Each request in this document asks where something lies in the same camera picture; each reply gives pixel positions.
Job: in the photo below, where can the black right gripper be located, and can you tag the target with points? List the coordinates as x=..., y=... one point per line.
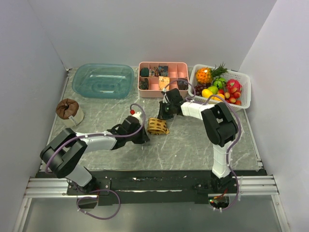
x=161, y=115

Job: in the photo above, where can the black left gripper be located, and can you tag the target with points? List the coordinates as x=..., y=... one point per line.
x=143, y=138

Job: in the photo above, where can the yellow beetle print tie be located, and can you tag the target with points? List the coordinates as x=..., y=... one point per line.
x=157, y=126

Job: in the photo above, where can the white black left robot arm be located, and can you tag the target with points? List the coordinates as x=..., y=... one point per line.
x=62, y=154

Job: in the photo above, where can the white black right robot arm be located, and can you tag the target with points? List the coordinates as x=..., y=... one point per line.
x=221, y=130

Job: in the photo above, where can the yellow rolled tie in box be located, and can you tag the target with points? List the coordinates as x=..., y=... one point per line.
x=163, y=82

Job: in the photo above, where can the dark rolled tie right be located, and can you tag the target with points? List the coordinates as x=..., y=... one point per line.
x=182, y=84

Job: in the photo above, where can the black rolled tie left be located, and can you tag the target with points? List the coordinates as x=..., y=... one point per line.
x=144, y=84

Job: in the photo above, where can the pink divided organizer box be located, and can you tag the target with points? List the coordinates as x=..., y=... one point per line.
x=154, y=77

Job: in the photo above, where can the multicolour patterned rolled tie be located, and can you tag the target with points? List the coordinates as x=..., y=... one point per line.
x=153, y=72

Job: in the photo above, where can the purple toy grapes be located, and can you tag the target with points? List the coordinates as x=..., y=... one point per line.
x=200, y=87

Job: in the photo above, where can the blue patterned rolled tie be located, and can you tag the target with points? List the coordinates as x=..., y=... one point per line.
x=163, y=70

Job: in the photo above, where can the yellow toy mango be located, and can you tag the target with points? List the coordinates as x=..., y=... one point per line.
x=206, y=93

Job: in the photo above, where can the dark green rolled tie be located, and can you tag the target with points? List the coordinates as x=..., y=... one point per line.
x=144, y=72

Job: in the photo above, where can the orange toy fruit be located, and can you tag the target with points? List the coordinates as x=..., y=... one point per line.
x=219, y=97

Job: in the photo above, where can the lime green toy fruit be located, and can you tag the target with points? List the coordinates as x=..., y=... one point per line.
x=213, y=89

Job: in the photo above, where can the orange toy pineapple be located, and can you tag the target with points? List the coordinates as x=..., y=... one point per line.
x=207, y=75

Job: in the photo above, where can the teal transparent plastic tub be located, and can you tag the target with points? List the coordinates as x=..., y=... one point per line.
x=103, y=81

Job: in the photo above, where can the pink toy dragon fruit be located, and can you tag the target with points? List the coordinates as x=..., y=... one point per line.
x=233, y=86

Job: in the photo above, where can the brown white rolled cloth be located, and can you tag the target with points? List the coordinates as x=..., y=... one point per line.
x=69, y=112

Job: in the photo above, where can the white plastic fruit basket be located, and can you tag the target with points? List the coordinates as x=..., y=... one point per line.
x=237, y=100

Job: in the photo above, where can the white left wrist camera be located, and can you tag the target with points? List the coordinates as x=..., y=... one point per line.
x=138, y=115

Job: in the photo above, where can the black aluminium mounting rail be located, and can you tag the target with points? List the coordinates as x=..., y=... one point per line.
x=113, y=187

